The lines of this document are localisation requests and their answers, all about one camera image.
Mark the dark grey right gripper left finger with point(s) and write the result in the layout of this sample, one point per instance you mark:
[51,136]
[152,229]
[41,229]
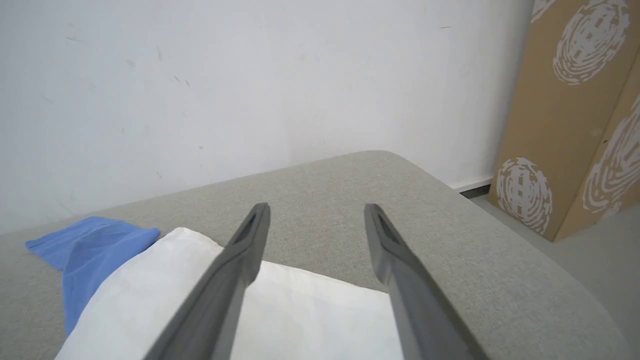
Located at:
[220,295]

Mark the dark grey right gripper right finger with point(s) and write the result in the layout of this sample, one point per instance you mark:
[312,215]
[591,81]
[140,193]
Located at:
[415,300]

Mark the white and blue t-shirt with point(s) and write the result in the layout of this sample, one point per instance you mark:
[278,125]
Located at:
[300,320]

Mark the brown cardboard box white print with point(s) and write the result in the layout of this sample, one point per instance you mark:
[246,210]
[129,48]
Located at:
[575,115]

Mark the light grey fabric sofa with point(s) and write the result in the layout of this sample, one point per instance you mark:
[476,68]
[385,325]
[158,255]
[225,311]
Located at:
[350,220]

